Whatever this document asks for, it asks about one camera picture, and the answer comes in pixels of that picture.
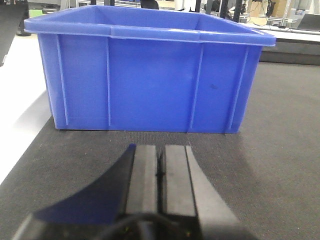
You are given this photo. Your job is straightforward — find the blue bin on conveyor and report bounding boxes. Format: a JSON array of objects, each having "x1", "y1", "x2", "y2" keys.
[{"x1": 24, "y1": 5, "x2": 276, "y2": 134}]

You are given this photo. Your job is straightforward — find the dark grey conveyor belt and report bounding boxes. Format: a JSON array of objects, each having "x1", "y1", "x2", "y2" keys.
[{"x1": 0, "y1": 62, "x2": 320, "y2": 240}]

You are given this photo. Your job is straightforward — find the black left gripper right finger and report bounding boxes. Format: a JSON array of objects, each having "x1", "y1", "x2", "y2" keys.
[{"x1": 163, "y1": 145, "x2": 250, "y2": 240}]

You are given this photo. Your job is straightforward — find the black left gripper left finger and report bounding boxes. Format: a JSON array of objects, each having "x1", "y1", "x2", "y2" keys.
[{"x1": 33, "y1": 144, "x2": 158, "y2": 225}]

